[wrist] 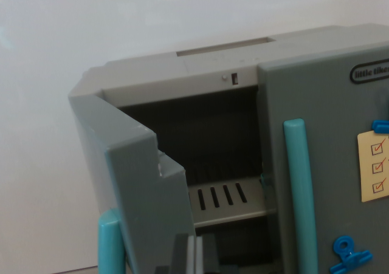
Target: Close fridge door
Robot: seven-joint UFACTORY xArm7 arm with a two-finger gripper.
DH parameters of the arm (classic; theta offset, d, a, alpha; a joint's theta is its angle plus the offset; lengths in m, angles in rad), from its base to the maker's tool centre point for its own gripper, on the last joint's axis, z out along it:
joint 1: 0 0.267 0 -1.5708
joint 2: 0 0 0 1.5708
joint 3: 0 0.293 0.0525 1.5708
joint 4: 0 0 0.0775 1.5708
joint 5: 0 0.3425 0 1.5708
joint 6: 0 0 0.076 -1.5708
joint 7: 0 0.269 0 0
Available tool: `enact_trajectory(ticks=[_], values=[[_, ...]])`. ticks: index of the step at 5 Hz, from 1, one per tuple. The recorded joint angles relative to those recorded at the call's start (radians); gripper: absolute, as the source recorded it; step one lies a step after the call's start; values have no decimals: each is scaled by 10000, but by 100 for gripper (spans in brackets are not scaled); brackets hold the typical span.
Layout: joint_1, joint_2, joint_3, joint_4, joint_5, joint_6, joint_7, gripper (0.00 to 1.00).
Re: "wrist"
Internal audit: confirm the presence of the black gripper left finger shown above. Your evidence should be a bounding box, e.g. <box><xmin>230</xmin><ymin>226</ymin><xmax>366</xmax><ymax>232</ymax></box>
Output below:
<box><xmin>154</xmin><ymin>232</ymin><xmax>196</xmax><ymax>274</ymax></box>

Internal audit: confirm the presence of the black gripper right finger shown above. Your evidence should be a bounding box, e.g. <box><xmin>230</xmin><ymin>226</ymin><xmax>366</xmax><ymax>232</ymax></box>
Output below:
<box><xmin>195</xmin><ymin>233</ymin><xmax>239</xmax><ymax>274</ymax></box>

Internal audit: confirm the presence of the teal handle of display door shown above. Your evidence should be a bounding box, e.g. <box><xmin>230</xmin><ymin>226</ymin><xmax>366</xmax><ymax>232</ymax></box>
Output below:
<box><xmin>97</xmin><ymin>207</ymin><xmax>127</xmax><ymax>274</ymax></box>

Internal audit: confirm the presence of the grey slotted fridge shelf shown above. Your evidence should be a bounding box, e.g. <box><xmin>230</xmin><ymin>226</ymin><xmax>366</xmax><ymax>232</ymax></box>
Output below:
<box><xmin>185</xmin><ymin>176</ymin><xmax>269</xmax><ymax>229</ymax></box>

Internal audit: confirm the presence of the grey toy fridge door with stickers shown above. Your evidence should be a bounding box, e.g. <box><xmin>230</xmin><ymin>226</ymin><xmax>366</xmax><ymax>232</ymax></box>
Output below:
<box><xmin>256</xmin><ymin>42</ymin><xmax>389</xmax><ymax>274</ymax></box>

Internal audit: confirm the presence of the light grey toy fridge body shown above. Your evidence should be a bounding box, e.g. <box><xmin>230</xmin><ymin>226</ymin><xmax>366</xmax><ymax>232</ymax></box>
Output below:
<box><xmin>81</xmin><ymin>22</ymin><xmax>389</xmax><ymax>274</ymax></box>

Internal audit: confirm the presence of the large blue binder clip sticker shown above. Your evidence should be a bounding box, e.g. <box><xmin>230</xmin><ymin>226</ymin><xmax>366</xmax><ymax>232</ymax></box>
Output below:
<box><xmin>329</xmin><ymin>235</ymin><xmax>374</xmax><ymax>274</ymax></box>

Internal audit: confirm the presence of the yellow checklist note sticker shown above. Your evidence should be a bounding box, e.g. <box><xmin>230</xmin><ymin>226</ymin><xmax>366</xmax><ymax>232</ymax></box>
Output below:
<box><xmin>356</xmin><ymin>129</ymin><xmax>389</xmax><ymax>203</ymax></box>

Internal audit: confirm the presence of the small blue clip sticker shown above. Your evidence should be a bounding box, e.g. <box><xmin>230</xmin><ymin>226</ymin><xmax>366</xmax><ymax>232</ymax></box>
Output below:
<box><xmin>371</xmin><ymin>119</ymin><xmax>389</xmax><ymax>134</ymax></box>

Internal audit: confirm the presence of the little tikes logo sticker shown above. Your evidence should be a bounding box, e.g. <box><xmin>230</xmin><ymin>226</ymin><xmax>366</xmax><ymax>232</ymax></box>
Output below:
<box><xmin>349</xmin><ymin>57</ymin><xmax>389</xmax><ymax>84</ymax></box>

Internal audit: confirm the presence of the teal handle of sticker door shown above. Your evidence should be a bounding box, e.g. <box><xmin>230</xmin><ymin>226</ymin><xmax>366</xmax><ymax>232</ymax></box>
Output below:
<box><xmin>282</xmin><ymin>118</ymin><xmax>319</xmax><ymax>274</ymax></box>

